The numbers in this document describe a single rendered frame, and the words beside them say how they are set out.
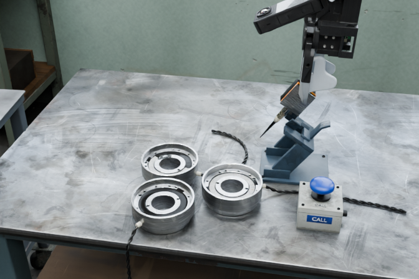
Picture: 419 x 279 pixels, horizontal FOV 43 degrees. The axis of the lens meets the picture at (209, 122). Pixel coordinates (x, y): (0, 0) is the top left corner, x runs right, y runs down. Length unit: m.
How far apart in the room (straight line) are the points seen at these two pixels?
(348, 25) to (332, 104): 0.41
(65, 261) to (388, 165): 0.70
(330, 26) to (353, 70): 1.72
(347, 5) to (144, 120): 0.53
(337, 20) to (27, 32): 2.17
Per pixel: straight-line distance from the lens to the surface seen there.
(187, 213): 0.88
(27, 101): 2.60
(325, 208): 0.88
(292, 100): 0.95
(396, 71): 2.61
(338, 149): 1.11
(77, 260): 1.23
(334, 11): 0.88
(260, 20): 0.88
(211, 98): 1.26
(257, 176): 0.95
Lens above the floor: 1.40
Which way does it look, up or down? 31 degrees down
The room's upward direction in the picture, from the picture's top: straight up
